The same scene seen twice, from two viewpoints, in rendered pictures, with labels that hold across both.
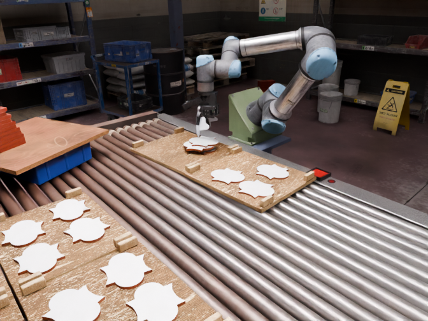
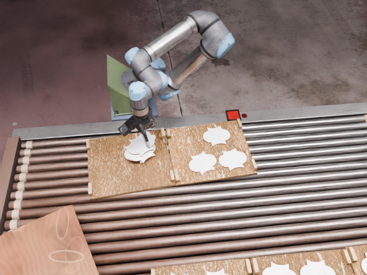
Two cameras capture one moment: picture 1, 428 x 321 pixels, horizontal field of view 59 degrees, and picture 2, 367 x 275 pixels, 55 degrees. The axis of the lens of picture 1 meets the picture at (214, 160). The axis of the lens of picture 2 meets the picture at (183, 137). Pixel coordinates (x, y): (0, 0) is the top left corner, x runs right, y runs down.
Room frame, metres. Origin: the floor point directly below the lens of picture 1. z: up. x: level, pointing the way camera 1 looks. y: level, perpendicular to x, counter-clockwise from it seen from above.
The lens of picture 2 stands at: (0.92, 0.82, 2.42)
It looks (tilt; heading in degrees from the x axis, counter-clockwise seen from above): 52 degrees down; 303
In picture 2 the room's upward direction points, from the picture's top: 1 degrees clockwise
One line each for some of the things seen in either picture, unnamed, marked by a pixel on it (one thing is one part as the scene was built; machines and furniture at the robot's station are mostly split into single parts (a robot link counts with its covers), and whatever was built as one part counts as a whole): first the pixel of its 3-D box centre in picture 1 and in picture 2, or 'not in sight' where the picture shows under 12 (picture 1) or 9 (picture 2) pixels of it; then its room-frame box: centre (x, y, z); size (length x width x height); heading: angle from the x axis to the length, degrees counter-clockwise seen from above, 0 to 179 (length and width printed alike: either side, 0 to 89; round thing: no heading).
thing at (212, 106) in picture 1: (207, 104); (142, 119); (1.67, 0.02, 1.16); 0.09 x 0.08 x 0.12; 69
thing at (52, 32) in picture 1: (42, 33); not in sight; (5.29, 2.24, 1.16); 0.60 x 0.40 x 0.15; 136
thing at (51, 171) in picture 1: (42, 155); not in sight; (1.57, 0.77, 0.97); 0.31 x 0.31 x 0.10; 62
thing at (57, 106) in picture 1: (64, 92); not in sight; (5.43, 2.16, 0.32); 0.50 x 0.41 x 0.37; 129
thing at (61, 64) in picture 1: (64, 62); not in sight; (5.44, 2.08, 0.76); 0.50 x 0.36 x 0.24; 139
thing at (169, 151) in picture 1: (185, 150); (129, 162); (1.68, 0.14, 0.93); 0.41 x 0.35 x 0.02; 45
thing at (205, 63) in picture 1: (206, 68); (138, 95); (1.67, 0.03, 1.32); 0.09 x 0.08 x 0.11; 80
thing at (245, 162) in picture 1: (249, 176); (209, 150); (1.38, -0.15, 0.93); 0.41 x 0.35 x 0.02; 44
